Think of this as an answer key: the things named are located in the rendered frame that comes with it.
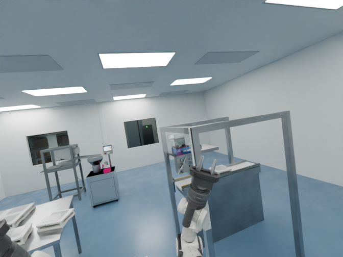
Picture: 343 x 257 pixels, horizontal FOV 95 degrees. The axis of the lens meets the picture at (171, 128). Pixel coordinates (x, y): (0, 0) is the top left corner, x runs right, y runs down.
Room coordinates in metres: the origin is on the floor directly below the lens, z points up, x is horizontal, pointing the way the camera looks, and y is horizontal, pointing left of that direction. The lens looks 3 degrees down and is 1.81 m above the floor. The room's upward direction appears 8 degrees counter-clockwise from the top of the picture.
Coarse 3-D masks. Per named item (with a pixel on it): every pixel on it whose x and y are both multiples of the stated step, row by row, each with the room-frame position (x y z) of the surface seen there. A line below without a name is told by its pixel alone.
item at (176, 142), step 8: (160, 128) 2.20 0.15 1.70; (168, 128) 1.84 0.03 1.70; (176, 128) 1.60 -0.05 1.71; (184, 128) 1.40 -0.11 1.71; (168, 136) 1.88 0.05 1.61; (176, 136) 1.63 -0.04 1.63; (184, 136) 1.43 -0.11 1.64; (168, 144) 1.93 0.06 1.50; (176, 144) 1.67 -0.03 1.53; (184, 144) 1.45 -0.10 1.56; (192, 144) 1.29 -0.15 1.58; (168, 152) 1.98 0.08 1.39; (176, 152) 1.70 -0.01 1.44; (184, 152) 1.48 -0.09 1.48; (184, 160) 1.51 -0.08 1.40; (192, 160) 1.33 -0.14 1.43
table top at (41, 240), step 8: (56, 200) 2.23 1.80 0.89; (64, 200) 2.19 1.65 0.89; (40, 208) 2.05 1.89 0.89; (48, 208) 2.02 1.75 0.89; (56, 208) 1.99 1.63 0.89; (64, 208) 1.95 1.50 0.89; (32, 216) 1.86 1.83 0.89; (40, 216) 1.83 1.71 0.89; (24, 224) 1.70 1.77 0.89; (32, 224) 1.68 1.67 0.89; (32, 232) 1.53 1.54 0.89; (40, 232) 1.51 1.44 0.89; (48, 232) 1.49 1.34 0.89; (56, 232) 1.48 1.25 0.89; (32, 240) 1.41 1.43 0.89; (40, 240) 1.39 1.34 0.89; (48, 240) 1.37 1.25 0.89; (56, 240) 1.36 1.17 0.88; (24, 248) 1.31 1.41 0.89; (32, 248) 1.30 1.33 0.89; (40, 248) 1.31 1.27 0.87
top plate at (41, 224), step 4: (72, 208) 1.77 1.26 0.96; (52, 212) 1.74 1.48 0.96; (68, 212) 1.69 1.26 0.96; (64, 216) 1.61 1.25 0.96; (56, 220) 1.56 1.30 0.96; (60, 220) 1.54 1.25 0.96; (40, 224) 1.52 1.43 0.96; (44, 224) 1.52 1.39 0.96; (48, 224) 1.52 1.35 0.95; (52, 224) 1.52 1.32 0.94
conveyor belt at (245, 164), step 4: (240, 164) 2.54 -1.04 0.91; (244, 164) 2.51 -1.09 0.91; (248, 164) 2.49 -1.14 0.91; (252, 164) 2.46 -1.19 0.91; (232, 168) 2.41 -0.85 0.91; (236, 168) 2.39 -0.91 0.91; (184, 180) 2.23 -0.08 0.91; (188, 180) 2.21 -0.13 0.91; (176, 184) 2.15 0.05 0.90; (180, 184) 2.11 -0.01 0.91; (184, 184) 2.09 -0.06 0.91; (180, 188) 2.01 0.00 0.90; (184, 188) 1.98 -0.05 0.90
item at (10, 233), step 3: (24, 225) 1.53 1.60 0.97; (15, 228) 1.50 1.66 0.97; (18, 228) 1.51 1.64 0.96; (21, 228) 1.49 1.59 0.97; (9, 231) 1.48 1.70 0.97; (12, 231) 1.47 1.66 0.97; (15, 231) 1.46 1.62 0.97; (21, 231) 1.44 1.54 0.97; (9, 234) 1.42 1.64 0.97; (12, 234) 1.42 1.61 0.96; (15, 234) 1.40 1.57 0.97; (18, 234) 1.40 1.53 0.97
